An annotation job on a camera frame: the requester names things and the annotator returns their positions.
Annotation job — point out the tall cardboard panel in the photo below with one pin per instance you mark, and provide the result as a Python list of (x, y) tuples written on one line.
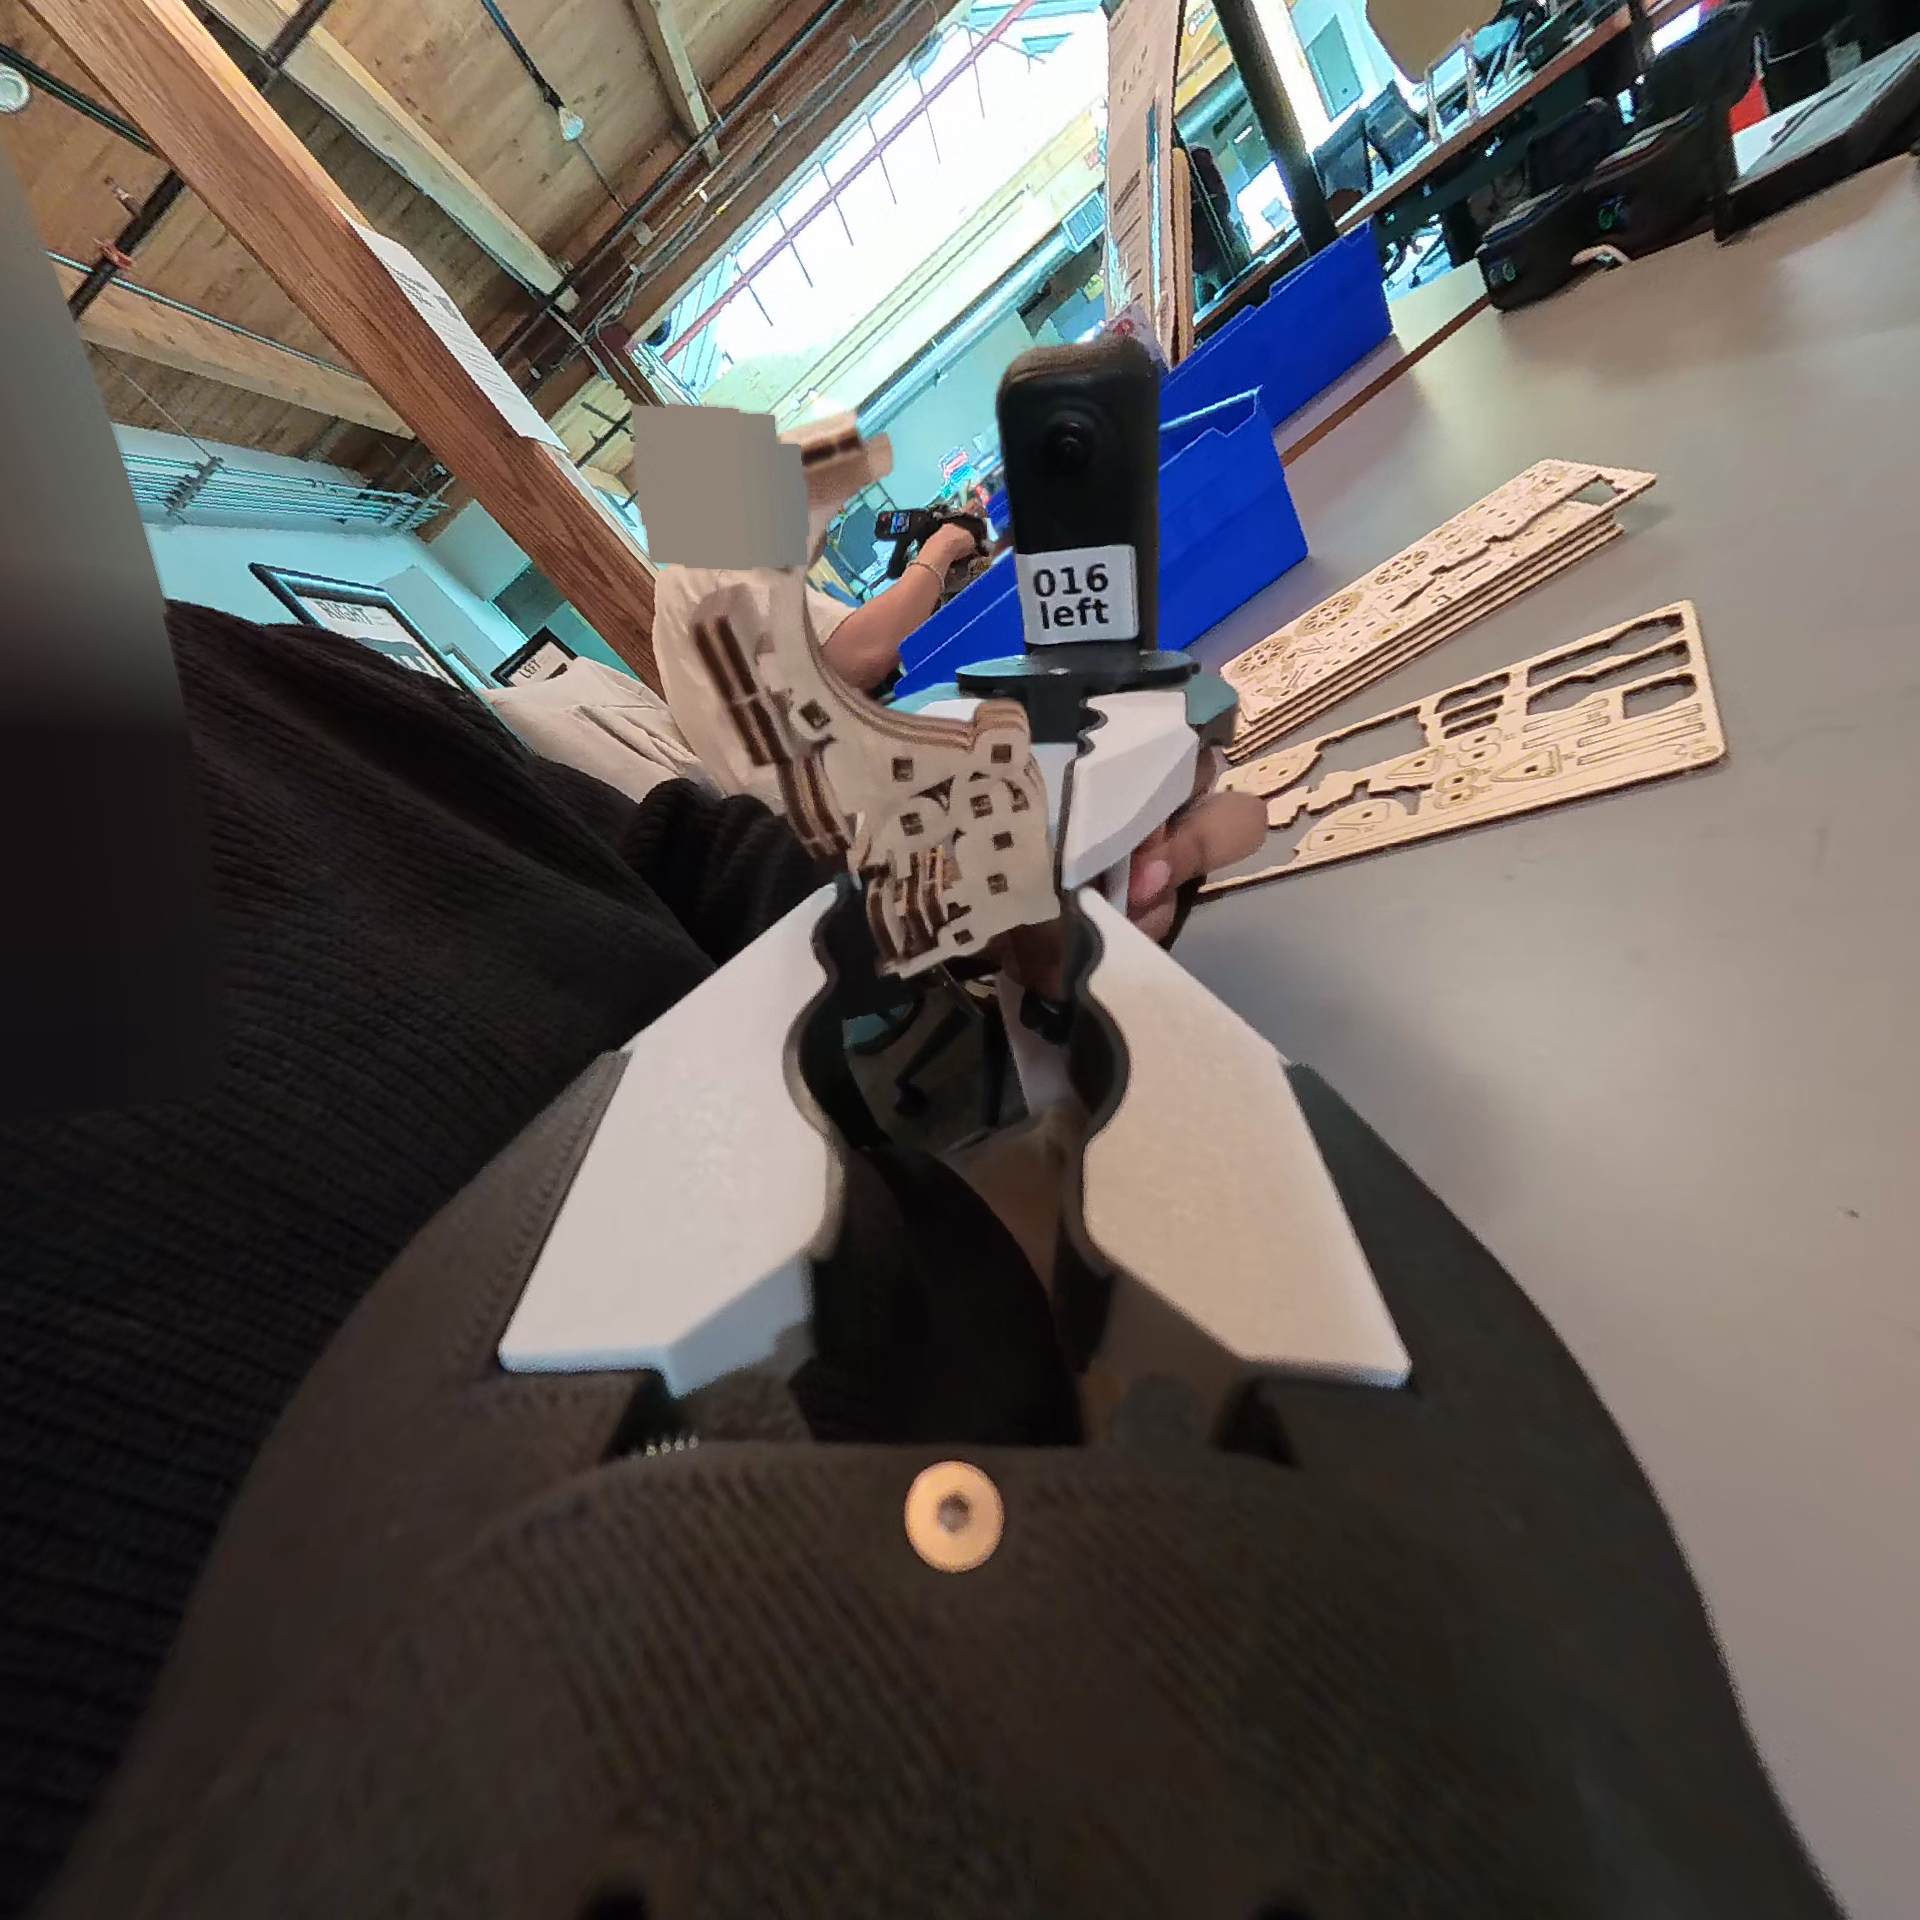
[(1141, 182)]

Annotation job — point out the wooden puzzle sheet stack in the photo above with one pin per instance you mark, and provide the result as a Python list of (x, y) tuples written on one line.
[(1441, 578)]

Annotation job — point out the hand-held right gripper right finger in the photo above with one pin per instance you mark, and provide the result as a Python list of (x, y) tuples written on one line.
[(1243, 1200)]

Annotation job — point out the black framed sign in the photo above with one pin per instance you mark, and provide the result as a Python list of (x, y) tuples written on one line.
[(323, 609)]

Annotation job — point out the cut-out wooden puzzle sheet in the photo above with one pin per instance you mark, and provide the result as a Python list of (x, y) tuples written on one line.
[(1688, 751)]

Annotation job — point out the person's left forearm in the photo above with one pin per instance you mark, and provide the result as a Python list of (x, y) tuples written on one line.
[(721, 868)]

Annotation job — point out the blue plastic bin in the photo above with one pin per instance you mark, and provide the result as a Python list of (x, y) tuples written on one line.
[(1213, 511), (1320, 315)]

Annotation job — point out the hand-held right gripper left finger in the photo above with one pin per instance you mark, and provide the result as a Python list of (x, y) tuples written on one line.
[(674, 1200)]

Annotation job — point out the small wooden puzzle model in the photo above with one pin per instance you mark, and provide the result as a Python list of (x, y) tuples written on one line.
[(931, 840)]

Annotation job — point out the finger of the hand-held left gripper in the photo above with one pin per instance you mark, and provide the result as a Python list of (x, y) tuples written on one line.
[(1132, 796)]

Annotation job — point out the white paper notice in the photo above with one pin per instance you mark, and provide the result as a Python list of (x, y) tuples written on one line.
[(451, 329)]

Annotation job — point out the black carrying case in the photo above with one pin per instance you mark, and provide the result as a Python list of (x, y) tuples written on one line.
[(1589, 224), (1828, 148)]

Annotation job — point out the person's black sweater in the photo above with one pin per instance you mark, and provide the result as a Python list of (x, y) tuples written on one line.
[(374, 975)]

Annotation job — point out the black pole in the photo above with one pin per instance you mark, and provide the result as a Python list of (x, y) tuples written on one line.
[(1276, 135)]

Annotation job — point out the person's left hand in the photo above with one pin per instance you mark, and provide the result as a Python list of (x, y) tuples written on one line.
[(1200, 840)]

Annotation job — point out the wooden support beam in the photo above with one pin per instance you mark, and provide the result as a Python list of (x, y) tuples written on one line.
[(300, 254)]

